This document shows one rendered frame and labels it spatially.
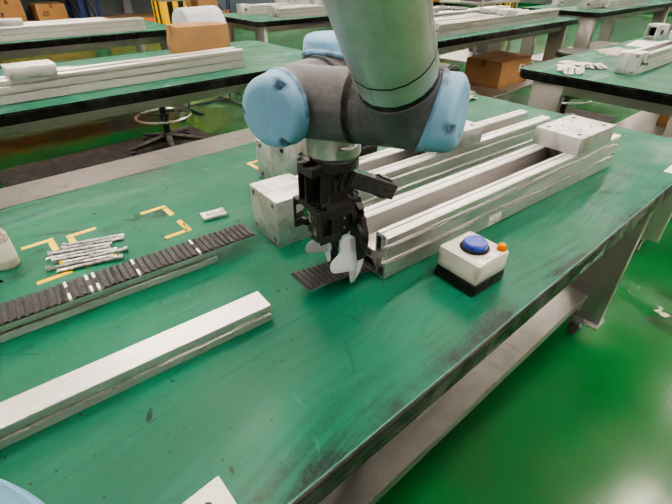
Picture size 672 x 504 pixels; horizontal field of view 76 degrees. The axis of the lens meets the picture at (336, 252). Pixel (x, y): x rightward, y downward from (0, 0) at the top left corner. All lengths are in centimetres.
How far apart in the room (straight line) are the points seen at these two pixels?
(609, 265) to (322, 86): 144
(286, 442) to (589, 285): 145
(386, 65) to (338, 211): 30
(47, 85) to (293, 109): 174
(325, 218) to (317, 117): 19
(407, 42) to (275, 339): 43
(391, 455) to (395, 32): 101
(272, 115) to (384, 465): 91
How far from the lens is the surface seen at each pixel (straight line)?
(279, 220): 78
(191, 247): 79
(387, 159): 101
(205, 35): 283
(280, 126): 45
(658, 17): 822
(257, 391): 57
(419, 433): 122
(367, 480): 114
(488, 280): 74
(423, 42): 36
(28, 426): 63
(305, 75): 47
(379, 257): 72
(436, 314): 68
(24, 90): 211
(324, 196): 61
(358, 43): 34
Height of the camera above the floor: 122
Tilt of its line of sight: 34 degrees down
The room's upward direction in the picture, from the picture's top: straight up
